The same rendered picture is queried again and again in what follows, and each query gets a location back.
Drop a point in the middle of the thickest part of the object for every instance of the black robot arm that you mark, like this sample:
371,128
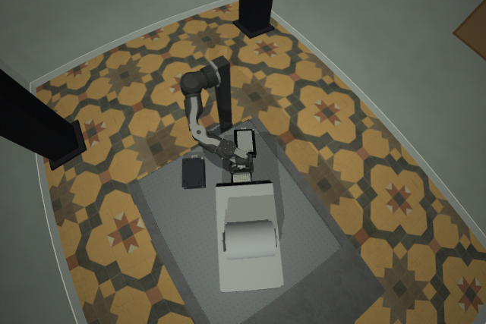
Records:
192,84

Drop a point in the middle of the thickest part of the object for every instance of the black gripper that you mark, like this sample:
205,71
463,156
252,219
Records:
250,168

